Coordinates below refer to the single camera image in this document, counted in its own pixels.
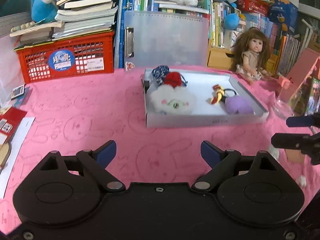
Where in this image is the small calculator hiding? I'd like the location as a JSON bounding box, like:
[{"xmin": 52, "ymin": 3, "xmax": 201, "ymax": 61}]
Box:
[{"xmin": 11, "ymin": 85, "xmax": 25, "ymax": 99}]

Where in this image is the row of upright books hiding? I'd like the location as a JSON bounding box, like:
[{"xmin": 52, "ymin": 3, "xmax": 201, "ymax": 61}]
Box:
[{"xmin": 116, "ymin": 0, "xmax": 300, "ymax": 77}]

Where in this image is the small red plastic basket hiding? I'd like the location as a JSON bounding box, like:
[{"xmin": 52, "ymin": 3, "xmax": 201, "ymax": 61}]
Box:
[{"xmin": 237, "ymin": 0, "xmax": 272, "ymax": 18}]

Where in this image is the red booklet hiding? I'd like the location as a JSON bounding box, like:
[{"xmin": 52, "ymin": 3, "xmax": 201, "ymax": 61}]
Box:
[{"xmin": 0, "ymin": 106, "xmax": 28, "ymax": 145}]

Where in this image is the wooden bead string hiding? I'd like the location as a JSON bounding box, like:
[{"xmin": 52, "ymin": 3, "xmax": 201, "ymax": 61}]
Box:
[{"xmin": 10, "ymin": 22, "xmax": 35, "ymax": 33}]

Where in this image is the pink printed tablecloth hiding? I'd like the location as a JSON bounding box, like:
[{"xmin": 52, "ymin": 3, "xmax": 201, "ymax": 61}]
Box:
[{"xmin": 0, "ymin": 65, "xmax": 320, "ymax": 230}]

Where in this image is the stack of books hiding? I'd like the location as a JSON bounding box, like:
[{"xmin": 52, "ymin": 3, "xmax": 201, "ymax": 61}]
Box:
[{"xmin": 10, "ymin": 0, "xmax": 130, "ymax": 45}]

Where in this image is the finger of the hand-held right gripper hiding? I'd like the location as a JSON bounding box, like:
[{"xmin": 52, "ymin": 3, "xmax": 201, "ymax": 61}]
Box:
[
  {"xmin": 286, "ymin": 114, "xmax": 320, "ymax": 128},
  {"xmin": 271, "ymin": 132, "xmax": 320, "ymax": 166}
]

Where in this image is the glass cup green handle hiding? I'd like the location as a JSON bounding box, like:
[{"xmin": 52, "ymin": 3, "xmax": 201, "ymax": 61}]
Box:
[{"xmin": 272, "ymin": 90, "xmax": 303, "ymax": 120}]

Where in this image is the white paper sheet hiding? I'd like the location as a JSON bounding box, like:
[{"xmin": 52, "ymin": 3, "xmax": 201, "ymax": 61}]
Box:
[{"xmin": 0, "ymin": 116, "xmax": 36, "ymax": 198}]

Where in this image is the brown cardboard piece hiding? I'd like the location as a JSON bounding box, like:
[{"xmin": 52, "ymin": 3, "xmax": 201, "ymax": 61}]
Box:
[{"xmin": 285, "ymin": 149, "xmax": 307, "ymax": 163}]

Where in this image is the white paper scrap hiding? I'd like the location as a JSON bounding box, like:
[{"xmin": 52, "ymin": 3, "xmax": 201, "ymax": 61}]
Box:
[{"xmin": 269, "ymin": 145, "xmax": 280, "ymax": 160}]

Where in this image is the brown-haired baby doll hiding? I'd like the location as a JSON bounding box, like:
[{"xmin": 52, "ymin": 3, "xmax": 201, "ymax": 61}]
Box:
[{"xmin": 229, "ymin": 27, "xmax": 272, "ymax": 82}]

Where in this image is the blue white plush toy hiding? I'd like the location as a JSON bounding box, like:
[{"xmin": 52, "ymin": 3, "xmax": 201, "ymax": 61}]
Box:
[{"xmin": 31, "ymin": 0, "xmax": 59, "ymax": 23}]

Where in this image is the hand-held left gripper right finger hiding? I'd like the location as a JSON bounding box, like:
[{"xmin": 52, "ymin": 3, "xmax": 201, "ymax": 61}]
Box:
[{"xmin": 191, "ymin": 140, "xmax": 292, "ymax": 193}]

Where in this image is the blue cardboard carton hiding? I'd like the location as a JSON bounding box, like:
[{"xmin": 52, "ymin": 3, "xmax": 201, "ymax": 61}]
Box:
[{"xmin": 269, "ymin": 0, "xmax": 299, "ymax": 34}]

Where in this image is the red basket blue round sticker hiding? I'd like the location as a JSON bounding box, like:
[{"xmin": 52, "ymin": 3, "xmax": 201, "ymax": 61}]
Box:
[{"xmin": 14, "ymin": 29, "xmax": 115, "ymax": 84}]

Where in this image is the pink cardboard toy house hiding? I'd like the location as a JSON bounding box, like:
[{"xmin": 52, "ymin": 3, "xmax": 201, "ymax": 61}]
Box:
[{"xmin": 277, "ymin": 47, "xmax": 320, "ymax": 117}]

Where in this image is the purple pompom hair tie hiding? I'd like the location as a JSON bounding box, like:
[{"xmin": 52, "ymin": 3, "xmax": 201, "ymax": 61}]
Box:
[{"xmin": 224, "ymin": 96, "xmax": 254, "ymax": 115}]

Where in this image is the clear plastic clipboard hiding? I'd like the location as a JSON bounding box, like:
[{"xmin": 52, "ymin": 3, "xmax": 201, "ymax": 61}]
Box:
[{"xmin": 123, "ymin": 10, "xmax": 211, "ymax": 68}]

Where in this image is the wooden drawer box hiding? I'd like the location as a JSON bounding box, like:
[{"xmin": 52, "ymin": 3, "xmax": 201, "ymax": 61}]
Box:
[{"xmin": 207, "ymin": 45, "xmax": 235, "ymax": 71}]

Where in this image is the white plush doll red dress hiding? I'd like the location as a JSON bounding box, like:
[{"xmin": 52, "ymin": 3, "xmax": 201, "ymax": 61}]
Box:
[{"xmin": 149, "ymin": 72, "xmax": 197, "ymax": 115}]

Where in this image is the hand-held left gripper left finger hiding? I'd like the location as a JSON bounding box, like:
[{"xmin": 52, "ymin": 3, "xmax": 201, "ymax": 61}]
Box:
[{"xmin": 29, "ymin": 140, "xmax": 127, "ymax": 193}]

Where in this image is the wooden board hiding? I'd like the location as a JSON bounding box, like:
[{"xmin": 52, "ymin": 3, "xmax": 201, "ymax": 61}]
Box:
[{"xmin": 0, "ymin": 142, "xmax": 12, "ymax": 170}]

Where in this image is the white cardboard box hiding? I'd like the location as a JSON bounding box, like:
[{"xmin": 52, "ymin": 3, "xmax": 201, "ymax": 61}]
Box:
[{"xmin": 142, "ymin": 67, "xmax": 270, "ymax": 128}]

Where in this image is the blue floral fabric pouch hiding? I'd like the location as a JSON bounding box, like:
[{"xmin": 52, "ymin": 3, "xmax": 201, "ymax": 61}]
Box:
[{"xmin": 151, "ymin": 65, "xmax": 170, "ymax": 84}]

